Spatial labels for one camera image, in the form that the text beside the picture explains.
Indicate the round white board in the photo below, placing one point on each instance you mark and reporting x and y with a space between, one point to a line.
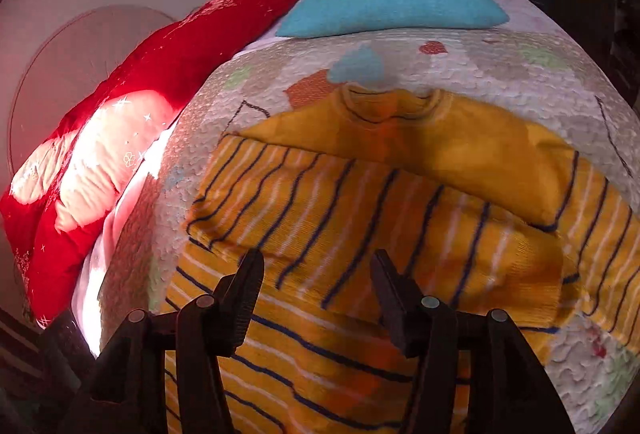
75 53

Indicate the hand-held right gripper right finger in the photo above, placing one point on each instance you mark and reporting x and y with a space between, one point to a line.
387 279

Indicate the quilted heart print bedspread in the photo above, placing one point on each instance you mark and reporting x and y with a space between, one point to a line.
460 63

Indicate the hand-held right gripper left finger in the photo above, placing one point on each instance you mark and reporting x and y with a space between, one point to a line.
248 274

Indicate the red pillow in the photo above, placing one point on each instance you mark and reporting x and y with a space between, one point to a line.
75 234

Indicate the orange striped blanket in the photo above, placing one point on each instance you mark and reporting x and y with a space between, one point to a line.
350 214

